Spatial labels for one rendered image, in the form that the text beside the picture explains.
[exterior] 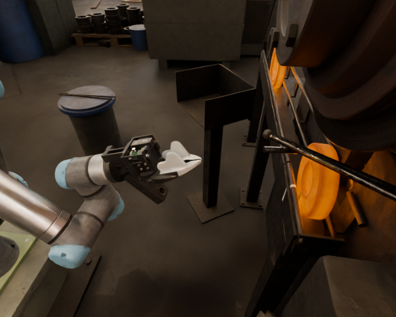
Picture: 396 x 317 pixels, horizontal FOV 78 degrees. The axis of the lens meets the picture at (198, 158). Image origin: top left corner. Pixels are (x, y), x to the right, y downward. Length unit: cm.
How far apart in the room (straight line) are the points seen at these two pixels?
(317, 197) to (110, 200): 49
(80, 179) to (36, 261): 48
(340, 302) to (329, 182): 21
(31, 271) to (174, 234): 61
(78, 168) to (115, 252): 74
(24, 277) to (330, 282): 90
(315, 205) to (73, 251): 50
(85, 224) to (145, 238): 69
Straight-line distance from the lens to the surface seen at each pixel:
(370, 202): 49
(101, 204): 67
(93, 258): 130
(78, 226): 63
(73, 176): 64
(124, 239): 132
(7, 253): 103
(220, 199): 141
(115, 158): 56
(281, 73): 110
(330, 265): 37
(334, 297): 36
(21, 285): 102
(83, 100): 156
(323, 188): 48
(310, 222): 58
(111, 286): 124
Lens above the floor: 110
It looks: 42 degrees down
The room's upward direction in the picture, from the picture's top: straight up
